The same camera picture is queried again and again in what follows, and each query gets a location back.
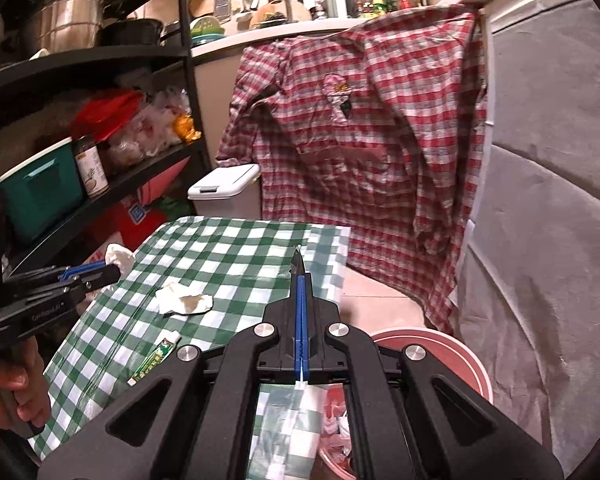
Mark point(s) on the black shelving rack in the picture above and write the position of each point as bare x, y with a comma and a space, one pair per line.
80, 62

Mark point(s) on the white cardboard box red print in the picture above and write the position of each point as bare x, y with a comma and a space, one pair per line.
102, 250

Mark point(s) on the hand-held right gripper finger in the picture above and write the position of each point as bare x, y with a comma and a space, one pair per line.
296, 330
304, 330

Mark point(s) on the black cooking pot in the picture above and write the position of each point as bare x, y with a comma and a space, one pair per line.
130, 32

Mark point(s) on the pink plastic basin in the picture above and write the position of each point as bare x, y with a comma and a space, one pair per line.
460, 360

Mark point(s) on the clear plastic film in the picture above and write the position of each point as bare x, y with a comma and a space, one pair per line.
280, 425

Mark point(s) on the red plaid shirt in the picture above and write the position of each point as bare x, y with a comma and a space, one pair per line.
360, 160

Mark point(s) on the green plastic bag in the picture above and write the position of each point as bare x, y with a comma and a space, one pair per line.
177, 207

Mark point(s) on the metal grater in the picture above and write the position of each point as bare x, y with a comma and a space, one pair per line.
223, 2

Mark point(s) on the steel stock pot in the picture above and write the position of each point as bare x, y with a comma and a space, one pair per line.
65, 15

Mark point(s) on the brown stained tissue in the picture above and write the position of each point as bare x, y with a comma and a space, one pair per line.
172, 297

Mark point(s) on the white lidded bin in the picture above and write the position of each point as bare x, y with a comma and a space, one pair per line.
225, 180

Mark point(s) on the person's left hand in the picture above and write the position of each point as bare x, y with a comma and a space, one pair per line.
32, 390

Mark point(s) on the glass jar with pale label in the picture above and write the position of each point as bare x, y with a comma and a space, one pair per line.
92, 170

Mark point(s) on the green white checkered tablecloth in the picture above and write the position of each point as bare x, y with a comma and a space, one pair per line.
220, 255

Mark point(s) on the white tissue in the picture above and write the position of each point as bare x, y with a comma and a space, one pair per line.
120, 259

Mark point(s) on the small green tube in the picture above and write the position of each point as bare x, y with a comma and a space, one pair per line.
155, 360

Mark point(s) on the green bowl stack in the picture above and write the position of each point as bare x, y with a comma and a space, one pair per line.
207, 30

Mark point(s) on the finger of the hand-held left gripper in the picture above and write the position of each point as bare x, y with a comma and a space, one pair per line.
80, 271
105, 275

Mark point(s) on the clear plastic bags bundle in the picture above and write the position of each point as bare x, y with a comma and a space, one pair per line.
140, 135

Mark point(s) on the red orange plastic bag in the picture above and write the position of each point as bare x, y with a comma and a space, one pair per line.
105, 112

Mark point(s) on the red box with blue label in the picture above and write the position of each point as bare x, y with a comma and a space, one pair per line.
130, 230

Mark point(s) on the grey fabric cover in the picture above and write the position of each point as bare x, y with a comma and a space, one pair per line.
555, 210

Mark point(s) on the yellow plastic item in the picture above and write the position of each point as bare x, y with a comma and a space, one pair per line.
186, 127

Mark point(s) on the green cooler box white lid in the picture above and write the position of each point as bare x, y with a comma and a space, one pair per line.
40, 195

